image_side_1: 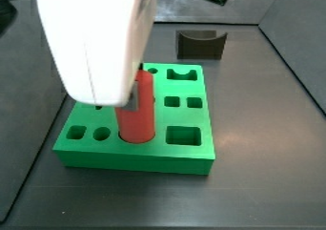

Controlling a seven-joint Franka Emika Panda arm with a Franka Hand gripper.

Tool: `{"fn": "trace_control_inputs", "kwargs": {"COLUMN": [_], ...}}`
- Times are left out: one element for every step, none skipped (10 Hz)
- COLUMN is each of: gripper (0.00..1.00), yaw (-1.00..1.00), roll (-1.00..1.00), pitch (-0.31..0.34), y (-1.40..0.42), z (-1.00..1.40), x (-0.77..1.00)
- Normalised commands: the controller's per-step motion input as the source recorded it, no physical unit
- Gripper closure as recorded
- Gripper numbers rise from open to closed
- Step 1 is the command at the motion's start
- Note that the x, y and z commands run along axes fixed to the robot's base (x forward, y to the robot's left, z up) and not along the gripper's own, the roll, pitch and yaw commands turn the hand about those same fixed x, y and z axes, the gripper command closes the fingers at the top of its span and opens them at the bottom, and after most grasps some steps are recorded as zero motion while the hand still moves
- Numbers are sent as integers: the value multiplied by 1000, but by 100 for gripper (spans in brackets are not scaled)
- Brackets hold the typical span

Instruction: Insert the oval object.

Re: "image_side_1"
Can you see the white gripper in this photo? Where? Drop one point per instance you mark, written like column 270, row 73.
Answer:
column 97, row 39

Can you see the red oval peg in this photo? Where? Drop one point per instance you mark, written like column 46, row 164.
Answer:
column 136, row 125

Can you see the green shape sorter block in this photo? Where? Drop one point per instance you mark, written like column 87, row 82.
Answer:
column 181, row 147

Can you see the black curved block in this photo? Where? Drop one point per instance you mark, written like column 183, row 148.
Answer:
column 200, row 44

